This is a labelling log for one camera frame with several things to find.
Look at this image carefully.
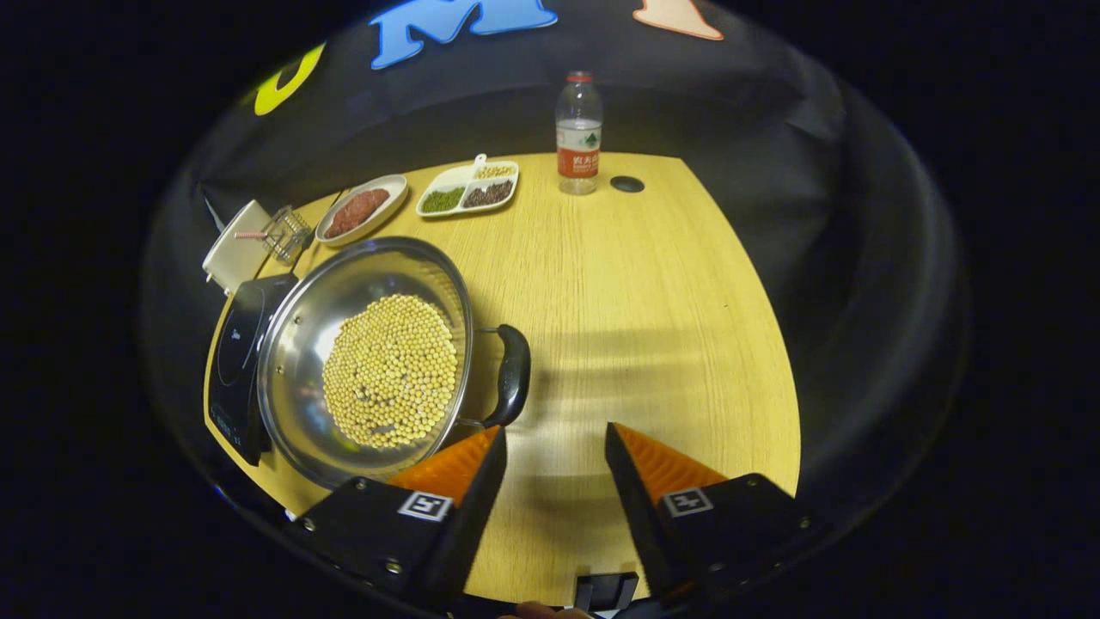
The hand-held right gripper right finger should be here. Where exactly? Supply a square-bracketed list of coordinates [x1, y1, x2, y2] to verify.
[604, 420, 819, 604]

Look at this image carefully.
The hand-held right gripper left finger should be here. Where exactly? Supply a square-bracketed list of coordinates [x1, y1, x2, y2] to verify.
[295, 425, 509, 613]

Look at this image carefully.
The stainless steel pot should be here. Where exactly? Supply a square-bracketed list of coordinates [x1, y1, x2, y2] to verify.
[256, 236, 532, 491]

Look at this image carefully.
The black induction cooktop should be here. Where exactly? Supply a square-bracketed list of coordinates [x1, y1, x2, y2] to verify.
[206, 273, 299, 467]

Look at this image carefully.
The pile of soybeans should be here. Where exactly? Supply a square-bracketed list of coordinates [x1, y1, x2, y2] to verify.
[322, 294, 459, 450]

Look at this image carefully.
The pile of dark beans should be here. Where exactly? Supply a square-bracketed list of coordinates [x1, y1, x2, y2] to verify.
[462, 179, 515, 209]

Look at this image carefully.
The round white plate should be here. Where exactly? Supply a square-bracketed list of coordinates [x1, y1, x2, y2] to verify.
[315, 175, 409, 248]

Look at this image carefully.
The white divided dish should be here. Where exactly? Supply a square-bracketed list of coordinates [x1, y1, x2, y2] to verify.
[416, 154, 520, 218]

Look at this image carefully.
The white box appliance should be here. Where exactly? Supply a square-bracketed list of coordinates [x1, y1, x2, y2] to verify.
[202, 199, 274, 295]

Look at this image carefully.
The clear plastic water bottle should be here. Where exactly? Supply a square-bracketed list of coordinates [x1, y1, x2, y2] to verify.
[555, 71, 604, 196]

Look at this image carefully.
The black backdrop cloth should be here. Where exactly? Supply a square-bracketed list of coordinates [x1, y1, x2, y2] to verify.
[142, 0, 968, 551]

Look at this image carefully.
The black plastic bracket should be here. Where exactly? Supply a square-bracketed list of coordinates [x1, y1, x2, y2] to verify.
[574, 572, 640, 613]

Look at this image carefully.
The wire mesh basket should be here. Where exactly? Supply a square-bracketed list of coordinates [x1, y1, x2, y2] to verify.
[260, 206, 314, 266]

